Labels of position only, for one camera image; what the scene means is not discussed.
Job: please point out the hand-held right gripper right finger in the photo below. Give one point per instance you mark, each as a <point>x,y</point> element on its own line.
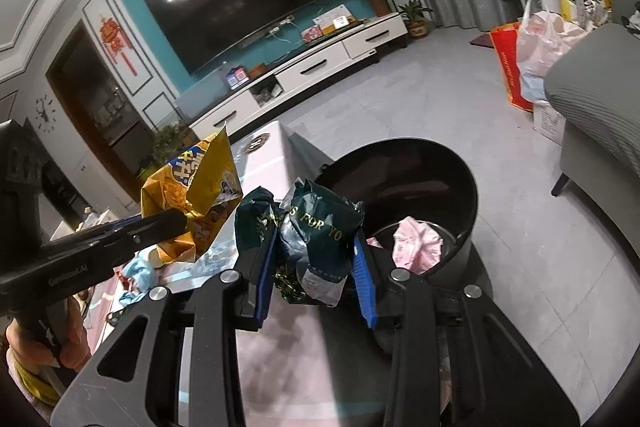
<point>364,287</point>

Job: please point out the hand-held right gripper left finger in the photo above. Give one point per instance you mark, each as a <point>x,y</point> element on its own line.
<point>264,282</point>

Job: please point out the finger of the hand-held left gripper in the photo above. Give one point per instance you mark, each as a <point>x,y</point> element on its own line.
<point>155,223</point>

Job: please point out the yellow snack bag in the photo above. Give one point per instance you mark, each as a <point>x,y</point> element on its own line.
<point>200,192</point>

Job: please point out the dark green plastic bag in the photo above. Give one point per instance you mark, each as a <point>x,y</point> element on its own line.
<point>315,237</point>

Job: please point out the black trash bin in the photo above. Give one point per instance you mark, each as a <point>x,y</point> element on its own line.
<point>400,187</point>

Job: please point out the person's left hand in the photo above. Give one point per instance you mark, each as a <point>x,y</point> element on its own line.
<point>74,332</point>

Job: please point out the blue crumpled wrapper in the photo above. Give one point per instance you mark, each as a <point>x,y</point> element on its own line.
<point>137,271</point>

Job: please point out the pink striped tablecloth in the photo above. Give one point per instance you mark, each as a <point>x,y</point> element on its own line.
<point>280,347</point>

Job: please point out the pink crumpled wrapper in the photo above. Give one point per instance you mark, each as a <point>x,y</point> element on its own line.
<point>417,244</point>

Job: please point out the bushy potted plant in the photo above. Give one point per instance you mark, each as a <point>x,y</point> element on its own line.
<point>172,144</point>

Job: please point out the small colourful box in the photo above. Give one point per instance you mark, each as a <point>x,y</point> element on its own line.
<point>236,78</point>

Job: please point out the white TV cabinet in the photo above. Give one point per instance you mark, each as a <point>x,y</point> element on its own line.
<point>300,72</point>

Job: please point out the white cardboard box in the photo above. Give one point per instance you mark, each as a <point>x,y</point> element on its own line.
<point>547,123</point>

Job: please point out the red box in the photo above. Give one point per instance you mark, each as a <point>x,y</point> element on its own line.
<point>509,67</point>

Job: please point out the white orange box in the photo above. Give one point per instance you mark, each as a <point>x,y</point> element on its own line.
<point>334,19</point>

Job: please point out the dark doormat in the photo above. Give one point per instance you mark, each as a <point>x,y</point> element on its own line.
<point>482,41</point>

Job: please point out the small potted plant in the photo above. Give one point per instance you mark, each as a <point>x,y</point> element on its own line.
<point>415,18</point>

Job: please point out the grey sofa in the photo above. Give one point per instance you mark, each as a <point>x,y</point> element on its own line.
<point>595,117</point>

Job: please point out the clear plastic wrapped clutter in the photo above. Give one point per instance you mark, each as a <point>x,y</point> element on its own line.
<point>542,44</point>

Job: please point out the black wall clock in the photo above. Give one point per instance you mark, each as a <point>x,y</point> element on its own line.
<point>44,112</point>

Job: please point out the red knot wall decoration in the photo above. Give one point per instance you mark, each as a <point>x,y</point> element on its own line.
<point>117,42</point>

